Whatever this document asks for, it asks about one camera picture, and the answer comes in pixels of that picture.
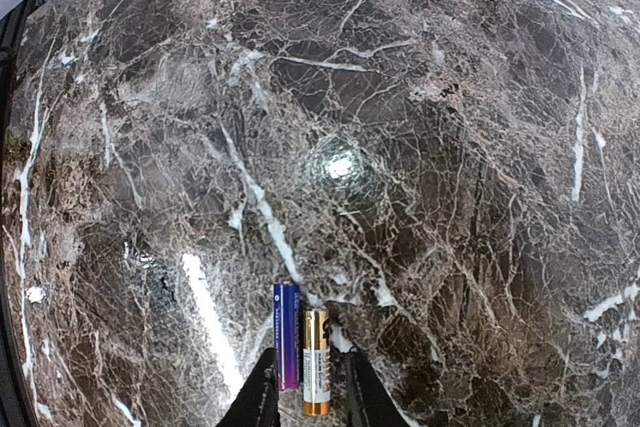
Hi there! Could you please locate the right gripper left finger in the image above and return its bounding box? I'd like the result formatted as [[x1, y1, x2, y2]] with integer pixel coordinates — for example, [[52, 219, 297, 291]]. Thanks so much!
[[217, 348, 280, 427]]

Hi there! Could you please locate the purple AAA battery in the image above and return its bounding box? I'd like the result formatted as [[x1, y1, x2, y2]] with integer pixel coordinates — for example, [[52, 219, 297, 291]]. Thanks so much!
[[273, 284, 301, 391]]

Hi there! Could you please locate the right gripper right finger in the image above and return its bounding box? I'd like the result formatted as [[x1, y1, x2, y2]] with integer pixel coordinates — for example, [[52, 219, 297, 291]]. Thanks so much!
[[346, 349, 409, 427]]

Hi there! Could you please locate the gold AAA battery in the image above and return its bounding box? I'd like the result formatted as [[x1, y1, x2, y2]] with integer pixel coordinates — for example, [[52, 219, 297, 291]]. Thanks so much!
[[302, 309, 331, 416]]

